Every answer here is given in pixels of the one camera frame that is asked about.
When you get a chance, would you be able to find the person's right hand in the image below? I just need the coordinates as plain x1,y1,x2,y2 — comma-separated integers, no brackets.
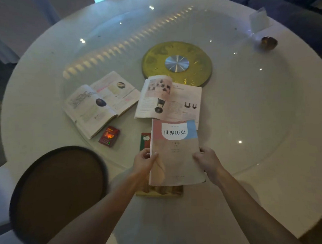
192,146,226,187

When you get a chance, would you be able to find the person's left hand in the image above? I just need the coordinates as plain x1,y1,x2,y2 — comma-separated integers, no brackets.
131,148,160,179

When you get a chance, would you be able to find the person's left forearm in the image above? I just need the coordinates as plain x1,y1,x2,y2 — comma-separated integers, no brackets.
29,168,154,244

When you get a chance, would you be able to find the person's right forearm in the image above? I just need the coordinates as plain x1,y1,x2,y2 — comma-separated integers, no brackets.
212,164,302,244

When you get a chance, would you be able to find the green and red small box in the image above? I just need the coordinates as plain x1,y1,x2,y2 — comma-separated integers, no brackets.
139,132,152,152

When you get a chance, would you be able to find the yellow book under textbook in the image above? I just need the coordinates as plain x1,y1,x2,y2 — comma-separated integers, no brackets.
135,179,184,199

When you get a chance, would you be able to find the red cigarette pack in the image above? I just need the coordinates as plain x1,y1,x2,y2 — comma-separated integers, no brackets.
97,125,121,148

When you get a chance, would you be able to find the open pink textbook with artifacts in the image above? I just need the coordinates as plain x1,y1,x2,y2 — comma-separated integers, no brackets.
132,73,205,133

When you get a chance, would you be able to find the glass lazy susan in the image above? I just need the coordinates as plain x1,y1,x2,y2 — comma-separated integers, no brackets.
59,0,301,185

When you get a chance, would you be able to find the open textbook with globe pictures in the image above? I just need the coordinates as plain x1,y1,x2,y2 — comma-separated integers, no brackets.
60,69,143,141

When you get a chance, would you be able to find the gold round turntable base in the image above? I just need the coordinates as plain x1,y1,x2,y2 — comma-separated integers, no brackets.
140,39,214,90

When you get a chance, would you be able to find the round dark brown tray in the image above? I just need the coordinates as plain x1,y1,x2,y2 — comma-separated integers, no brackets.
6,144,112,244

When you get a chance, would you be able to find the small brown round object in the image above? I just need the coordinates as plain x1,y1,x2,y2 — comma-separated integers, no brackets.
261,35,279,51

